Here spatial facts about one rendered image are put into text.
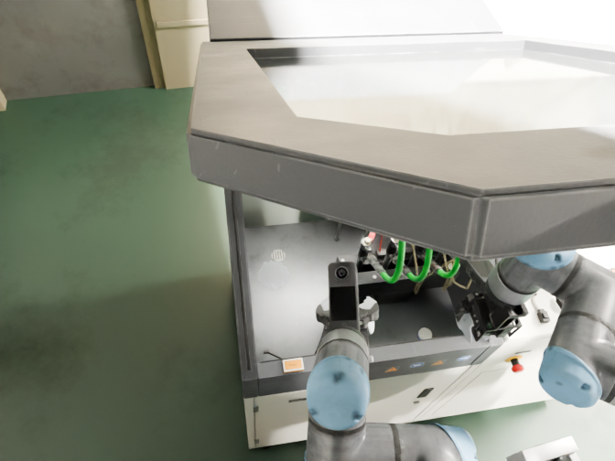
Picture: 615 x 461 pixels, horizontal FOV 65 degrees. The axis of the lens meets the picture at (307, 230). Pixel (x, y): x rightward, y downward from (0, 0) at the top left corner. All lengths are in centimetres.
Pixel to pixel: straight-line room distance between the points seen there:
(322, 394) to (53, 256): 223
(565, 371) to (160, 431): 177
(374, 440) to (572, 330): 31
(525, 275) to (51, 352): 207
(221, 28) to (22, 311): 181
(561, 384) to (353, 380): 28
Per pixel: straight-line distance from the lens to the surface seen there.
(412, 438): 69
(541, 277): 80
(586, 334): 75
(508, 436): 242
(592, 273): 81
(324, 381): 59
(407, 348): 132
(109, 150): 308
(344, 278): 76
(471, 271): 95
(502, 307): 89
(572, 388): 73
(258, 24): 119
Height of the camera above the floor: 214
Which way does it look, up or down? 55 degrees down
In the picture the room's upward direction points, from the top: 8 degrees clockwise
